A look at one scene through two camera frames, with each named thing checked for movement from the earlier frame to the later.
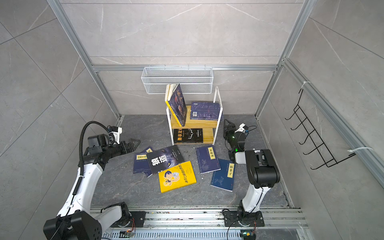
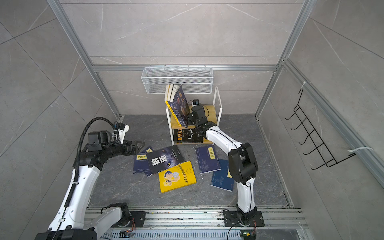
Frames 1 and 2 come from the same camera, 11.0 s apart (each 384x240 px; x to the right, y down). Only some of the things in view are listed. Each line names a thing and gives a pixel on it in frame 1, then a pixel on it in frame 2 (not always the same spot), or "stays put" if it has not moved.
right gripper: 227,133 to 190,118
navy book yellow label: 207,159 stays put
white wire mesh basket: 195,80 stays put
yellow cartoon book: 176,177 stays put
